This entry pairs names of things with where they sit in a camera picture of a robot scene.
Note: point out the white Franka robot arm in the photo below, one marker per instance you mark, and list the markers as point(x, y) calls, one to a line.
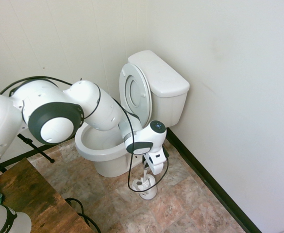
point(103, 109)

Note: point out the black camera tripod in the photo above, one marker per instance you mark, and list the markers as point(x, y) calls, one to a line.
point(32, 145)

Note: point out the white toilet bowl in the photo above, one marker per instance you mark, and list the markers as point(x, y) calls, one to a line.
point(107, 155)

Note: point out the white toilet seat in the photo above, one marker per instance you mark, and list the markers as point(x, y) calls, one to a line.
point(124, 82)

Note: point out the white toilet brush holder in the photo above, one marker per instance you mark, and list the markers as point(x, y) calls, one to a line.
point(149, 194)

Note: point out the dark wooden table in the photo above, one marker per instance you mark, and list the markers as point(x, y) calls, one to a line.
point(35, 194)

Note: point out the white toilet tank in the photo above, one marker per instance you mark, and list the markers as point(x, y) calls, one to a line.
point(168, 109)

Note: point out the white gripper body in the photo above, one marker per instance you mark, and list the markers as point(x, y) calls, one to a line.
point(157, 161)

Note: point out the white toilet brush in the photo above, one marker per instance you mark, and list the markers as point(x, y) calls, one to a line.
point(144, 177)

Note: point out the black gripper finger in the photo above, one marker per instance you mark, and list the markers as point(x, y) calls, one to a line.
point(144, 163)
point(147, 166)

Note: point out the white toilet tank lid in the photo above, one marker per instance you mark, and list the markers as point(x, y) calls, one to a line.
point(161, 72)

